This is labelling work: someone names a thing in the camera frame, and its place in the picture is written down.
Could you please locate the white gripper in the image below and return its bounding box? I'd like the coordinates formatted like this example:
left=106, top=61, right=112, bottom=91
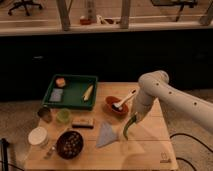
left=126, top=100, right=150, bottom=130

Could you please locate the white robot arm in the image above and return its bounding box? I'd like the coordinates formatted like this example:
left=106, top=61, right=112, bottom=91
left=123, top=70, right=213, bottom=136

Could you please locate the green plastic cup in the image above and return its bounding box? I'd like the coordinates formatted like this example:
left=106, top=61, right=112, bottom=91
left=56, top=108, right=70, bottom=124

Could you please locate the orange bowl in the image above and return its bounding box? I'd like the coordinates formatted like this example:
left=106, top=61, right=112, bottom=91
left=105, top=96, right=129, bottom=117

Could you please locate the grey triangular cloth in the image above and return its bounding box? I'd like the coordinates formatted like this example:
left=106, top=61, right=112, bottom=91
left=96, top=122, right=118, bottom=148

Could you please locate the dark wooden block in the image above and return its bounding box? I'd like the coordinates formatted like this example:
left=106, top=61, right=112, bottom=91
left=72, top=117, right=94, bottom=129

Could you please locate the yellow corn cob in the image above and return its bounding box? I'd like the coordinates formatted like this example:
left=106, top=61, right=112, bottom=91
left=83, top=85, right=94, bottom=101

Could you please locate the green plastic tray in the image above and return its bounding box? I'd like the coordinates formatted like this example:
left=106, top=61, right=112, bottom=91
left=42, top=74, right=98, bottom=110

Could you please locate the dark bowl with nuts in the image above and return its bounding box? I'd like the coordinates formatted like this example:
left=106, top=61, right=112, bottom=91
left=56, top=131, right=84, bottom=159

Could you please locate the grey blue sponge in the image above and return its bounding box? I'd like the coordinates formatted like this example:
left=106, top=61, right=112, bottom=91
left=49, top=88, right=63, bottom=102

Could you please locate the orange sponge cube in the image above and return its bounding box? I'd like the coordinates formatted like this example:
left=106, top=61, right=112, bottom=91
left=56, top=78, right=66, bottom=88

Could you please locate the red object on shelf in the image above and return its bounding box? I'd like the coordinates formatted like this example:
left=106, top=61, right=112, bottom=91
left=79, top=16, right=92, bottom=25

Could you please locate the black stand at left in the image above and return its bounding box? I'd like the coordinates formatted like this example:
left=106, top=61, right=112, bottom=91
left=0, top=138, right=10, bottom=171

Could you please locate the black office chair left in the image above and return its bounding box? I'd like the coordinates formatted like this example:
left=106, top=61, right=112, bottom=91
left=8, top=0, right=43, bottom=16

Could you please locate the white handled brush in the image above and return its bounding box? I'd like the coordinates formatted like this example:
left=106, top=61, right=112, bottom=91
left=112, top=90, right=136, bottom=111

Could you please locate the black cable on floor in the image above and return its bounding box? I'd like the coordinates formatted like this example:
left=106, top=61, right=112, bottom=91
left=169, top=132, right=213, bottom=171

